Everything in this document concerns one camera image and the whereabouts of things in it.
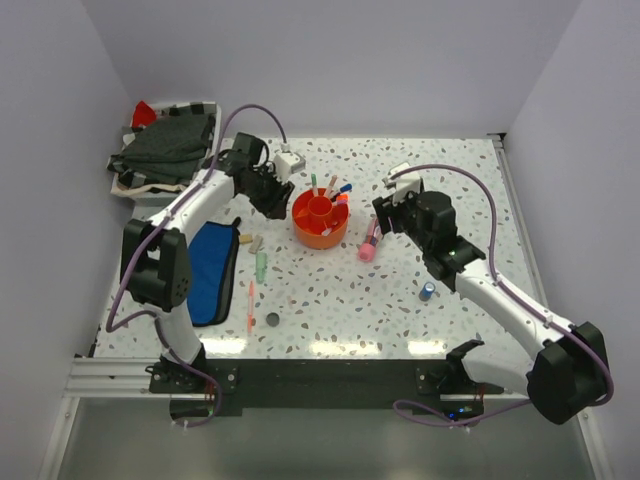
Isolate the red cloth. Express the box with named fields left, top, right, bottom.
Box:
left=131, top=101, right=157, bottom=128

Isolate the orange pink pen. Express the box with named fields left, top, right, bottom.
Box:
left=247, top=280, right=255, bottom=335

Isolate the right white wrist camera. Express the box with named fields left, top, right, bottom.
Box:
left=383, top=162, right=423, bottom=205

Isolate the blue capped white marker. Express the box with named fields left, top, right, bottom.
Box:
left=332, top=184, right=352, bottom=197

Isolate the blue round stamp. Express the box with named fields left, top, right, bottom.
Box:
left=419, top=281, right=436, bottom=302

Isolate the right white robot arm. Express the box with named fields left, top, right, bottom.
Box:
left=373, top=191, right=614, bottom=425

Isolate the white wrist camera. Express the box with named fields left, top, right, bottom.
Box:
left=383, top=162, right=423, bottom=205
left=273, top=151, right=306, bottom=184

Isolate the mint green highlighter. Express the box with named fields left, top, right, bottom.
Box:
left=255, top=251, right=268, bottom=285

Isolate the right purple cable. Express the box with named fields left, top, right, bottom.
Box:
left=384, top=163, right=615, bottom=426

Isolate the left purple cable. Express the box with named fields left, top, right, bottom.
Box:
left=104, top=103, right=290, bottom=429

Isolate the peach capped white marker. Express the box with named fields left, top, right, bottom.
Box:
left=324, top=175, right=338, bottom=198

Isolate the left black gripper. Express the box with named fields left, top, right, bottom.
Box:
left=242, top=166, right=295, bottom=221

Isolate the blue fabric pencil pouch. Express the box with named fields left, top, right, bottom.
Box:
left=187, top=217, right=241, bottom=328

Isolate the grey round sharpener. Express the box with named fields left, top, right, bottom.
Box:
left=266, top=312, right=280, bottom=327

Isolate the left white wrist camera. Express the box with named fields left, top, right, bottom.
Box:
left=273, top=151, right=306, bottom=184

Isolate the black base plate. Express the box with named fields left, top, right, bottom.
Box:
left=145, top=359, right=504, bottom=420

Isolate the beige speckled eraser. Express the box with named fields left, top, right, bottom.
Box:
left=249, top=235, right=263, bottom=254

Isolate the white bin with dark cloth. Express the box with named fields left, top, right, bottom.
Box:
left=107, top=101, right=221, bottom=207

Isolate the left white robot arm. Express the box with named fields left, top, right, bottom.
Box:
left=105, top=133, right=295, bottom=392

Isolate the green capped white marker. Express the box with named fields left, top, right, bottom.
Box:
left=311, top=173, right=319, bottom=197

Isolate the purple cable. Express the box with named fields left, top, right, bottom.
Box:
left=384, top=163, right=615, bottom=426
left=104, top=103, right=290, bottom=429

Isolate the orange round desk organizer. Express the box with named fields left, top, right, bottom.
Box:
left=291, top=188, right=349, bottom=250

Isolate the red clear pen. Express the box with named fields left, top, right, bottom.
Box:
left=322, top=222, right=337, bottom=236

